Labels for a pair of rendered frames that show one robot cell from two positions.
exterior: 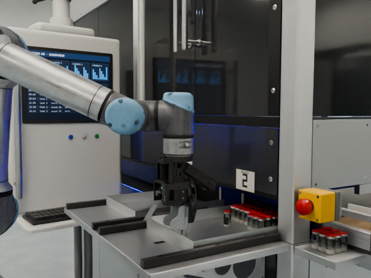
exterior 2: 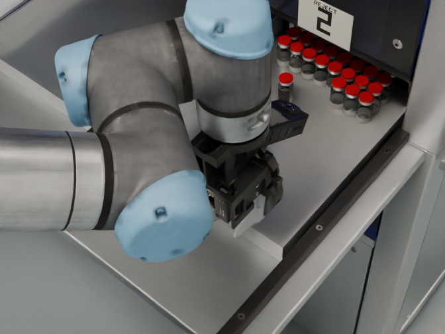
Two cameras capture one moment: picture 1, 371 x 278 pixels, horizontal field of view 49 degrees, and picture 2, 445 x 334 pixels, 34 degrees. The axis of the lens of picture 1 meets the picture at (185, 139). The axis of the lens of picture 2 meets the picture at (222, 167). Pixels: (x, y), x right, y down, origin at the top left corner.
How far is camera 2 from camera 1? 0.72 m
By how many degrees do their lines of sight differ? 50
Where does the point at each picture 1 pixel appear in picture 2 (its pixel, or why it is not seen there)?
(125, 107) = (177, 224)
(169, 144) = (222, 126)
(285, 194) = (434, 82)
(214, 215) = not seen: hidden behind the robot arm
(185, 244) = (259, 240)
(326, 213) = not seen: outside the picture
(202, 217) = not seen: hidden behind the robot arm
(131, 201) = (27, 21)
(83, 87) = (33, 197)
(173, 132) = (234, 107)
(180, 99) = (249, 41)
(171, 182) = (232, 183)
